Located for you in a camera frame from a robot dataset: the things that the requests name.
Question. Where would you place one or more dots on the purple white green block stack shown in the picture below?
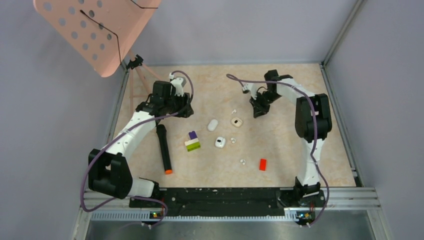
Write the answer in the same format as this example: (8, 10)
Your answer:
(193, 143)

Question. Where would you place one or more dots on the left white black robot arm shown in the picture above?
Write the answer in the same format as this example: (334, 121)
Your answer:
(109, 172)

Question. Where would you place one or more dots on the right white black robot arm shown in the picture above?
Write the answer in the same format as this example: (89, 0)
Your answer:
(312, 124)

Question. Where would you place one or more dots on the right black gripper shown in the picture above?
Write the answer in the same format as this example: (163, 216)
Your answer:
(258, 109)

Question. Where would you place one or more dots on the beige earbud case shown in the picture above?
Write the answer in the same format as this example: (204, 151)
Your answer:
(236, 122)

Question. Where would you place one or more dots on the black marker orange cap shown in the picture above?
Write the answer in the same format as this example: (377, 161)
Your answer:
(161, 133)

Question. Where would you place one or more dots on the red toy brick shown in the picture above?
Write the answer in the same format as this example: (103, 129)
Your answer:
(262, 164)

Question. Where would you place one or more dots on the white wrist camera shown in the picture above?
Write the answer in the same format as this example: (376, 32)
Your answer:
(250, 88)
(178, 83)

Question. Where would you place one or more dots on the pink perforated music stand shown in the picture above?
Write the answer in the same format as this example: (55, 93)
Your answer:
(101, 31)

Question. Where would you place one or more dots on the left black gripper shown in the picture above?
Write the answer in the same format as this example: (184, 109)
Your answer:
(185, 109)

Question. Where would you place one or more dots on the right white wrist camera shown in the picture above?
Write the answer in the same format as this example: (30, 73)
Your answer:
(250, 88)

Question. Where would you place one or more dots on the white earbud case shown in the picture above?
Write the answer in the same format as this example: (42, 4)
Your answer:
(212, 125)
(220, 142)

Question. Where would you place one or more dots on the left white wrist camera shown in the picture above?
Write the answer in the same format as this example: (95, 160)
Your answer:
(178, 83)

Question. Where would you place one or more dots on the aluminium frame rail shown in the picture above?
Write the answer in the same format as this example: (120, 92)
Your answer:
(342, 200)

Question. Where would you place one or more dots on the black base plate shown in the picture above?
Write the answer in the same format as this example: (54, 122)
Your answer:
(228, 202)

